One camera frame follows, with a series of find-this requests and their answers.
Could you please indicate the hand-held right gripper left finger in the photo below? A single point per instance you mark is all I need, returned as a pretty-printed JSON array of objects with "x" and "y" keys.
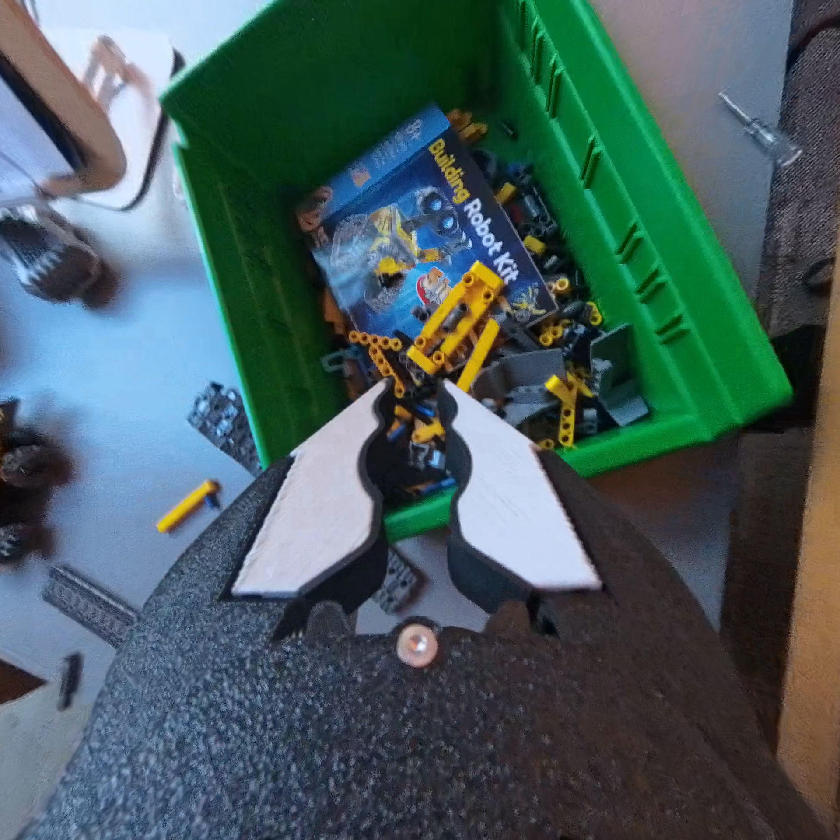
[{"x": 315, "y": 512}]

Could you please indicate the flat grey track strip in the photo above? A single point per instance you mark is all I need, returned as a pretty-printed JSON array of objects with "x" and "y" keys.
[{"x": 85, "y": 604}]

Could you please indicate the yellow black toy car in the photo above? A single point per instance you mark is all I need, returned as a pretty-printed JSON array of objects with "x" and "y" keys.
[{"x": 26, "y": 472}]

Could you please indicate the pile of small building pieces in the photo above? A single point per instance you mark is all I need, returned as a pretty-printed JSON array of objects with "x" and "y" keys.
[{"x": 558, "y": 308}]

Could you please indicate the long yellow perforated beam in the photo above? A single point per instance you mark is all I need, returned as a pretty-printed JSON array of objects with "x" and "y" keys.
[{"x": 184, "y": 508}]

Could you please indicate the green plastic bin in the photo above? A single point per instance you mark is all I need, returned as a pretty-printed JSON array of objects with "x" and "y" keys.
[{"x": 262, "y": 295}]

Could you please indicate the small blue connector pin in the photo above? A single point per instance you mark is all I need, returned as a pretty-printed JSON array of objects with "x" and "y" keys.
[{"x": 212, "y": 502}]

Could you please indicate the yellow angled perforated beam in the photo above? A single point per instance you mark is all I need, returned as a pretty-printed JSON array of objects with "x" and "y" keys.
[{"x": 377, "y": 344}]

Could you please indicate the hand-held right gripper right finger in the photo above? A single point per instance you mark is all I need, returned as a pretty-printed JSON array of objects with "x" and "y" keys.
[{"x": 518, "y": 518}]

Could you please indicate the black perforated beam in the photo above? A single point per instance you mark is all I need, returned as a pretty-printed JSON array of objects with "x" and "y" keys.
[{"x": 69, "y": 682}]

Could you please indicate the adjacent grey desk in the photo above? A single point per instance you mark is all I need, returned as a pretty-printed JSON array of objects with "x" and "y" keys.
[{"x": 814, "y": 590}]

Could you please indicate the instruction sheet on stand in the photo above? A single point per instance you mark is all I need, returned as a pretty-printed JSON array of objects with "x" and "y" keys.
[{"x": 59, "y": 98}]

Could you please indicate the grey track strip right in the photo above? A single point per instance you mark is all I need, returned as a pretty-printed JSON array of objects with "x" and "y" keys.
[{"x": 223, "y": 420}]

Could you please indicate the yellow rectangular frame piece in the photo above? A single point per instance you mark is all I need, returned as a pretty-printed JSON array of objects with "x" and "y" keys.
[{"x": 459, "y": 308}]

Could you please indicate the grey building block assembly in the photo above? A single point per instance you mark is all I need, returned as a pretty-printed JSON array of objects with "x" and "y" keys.
[{"x": 52, "y": 262}]

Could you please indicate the robot kit instruction booklet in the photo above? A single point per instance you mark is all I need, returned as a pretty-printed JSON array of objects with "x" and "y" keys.
[{"x": 394, "y": 197}]

